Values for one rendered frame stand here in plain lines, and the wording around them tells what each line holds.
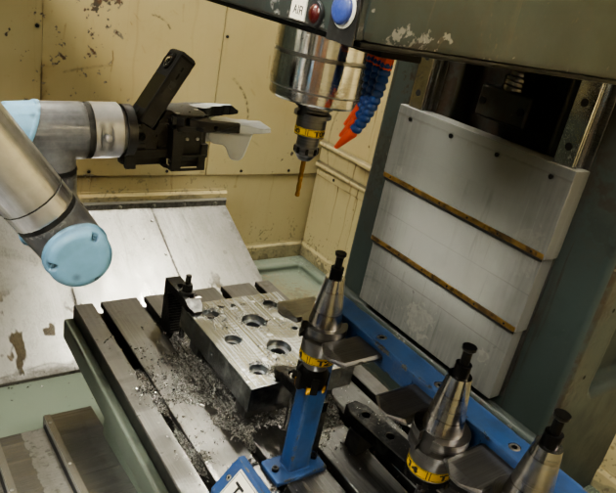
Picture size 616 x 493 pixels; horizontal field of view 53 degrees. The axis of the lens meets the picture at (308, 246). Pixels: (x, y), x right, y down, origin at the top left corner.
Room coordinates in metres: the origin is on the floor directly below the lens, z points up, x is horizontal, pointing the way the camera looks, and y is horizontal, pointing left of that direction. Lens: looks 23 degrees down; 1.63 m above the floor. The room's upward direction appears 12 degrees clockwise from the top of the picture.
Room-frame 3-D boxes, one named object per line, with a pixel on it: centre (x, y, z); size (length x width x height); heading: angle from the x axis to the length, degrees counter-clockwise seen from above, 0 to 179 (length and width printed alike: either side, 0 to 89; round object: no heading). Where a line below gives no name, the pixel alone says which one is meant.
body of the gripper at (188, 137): (0.85, 0.24, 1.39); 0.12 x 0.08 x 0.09; 129
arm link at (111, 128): (0.80, 0.30, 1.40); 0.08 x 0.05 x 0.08; 39
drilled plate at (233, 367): (1.04, 0.05, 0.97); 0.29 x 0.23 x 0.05; 39
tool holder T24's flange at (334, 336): (0.72, -0.04, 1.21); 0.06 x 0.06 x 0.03
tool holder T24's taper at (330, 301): (0.72, -0.04, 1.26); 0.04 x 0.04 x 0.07
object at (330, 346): (0.68, -0.08, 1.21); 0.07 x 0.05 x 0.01; 129
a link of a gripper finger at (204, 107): (0.95, 0.19, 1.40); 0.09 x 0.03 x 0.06; 153
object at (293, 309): (0.76, -0.01, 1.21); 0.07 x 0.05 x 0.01; 129
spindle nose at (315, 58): (1.02, 0.04, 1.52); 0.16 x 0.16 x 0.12
